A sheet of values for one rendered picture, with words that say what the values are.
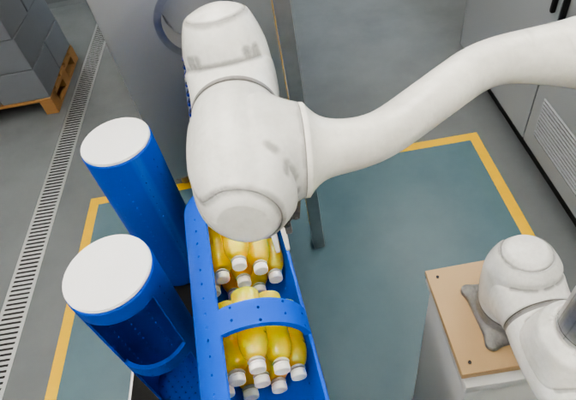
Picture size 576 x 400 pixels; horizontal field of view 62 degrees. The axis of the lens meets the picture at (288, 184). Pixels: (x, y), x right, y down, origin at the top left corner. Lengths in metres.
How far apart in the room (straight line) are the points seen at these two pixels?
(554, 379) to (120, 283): 1.13
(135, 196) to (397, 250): 1.40
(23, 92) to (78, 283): 2.87
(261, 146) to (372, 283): 2.16
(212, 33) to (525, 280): 0.83
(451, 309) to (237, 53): 0.99
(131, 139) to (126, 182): 0.17
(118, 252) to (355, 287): 1.34
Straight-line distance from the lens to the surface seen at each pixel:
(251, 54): 0.56
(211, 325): 1.17
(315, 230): 2.57
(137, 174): 1.97
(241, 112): 0.48
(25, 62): 4.15
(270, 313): 1.14
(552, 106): 2.87
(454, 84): 0.60
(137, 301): 1.53
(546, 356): 1.06
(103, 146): 2.02
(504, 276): 1.15
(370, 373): 2.37
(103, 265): 1.61
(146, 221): 2.15
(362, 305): 2.51
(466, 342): 1.33
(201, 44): 0.55
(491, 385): 1.33
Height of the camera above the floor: 2.22
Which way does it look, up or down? 47 degrees down
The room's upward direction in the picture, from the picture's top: 12 degrees counter-clockwise
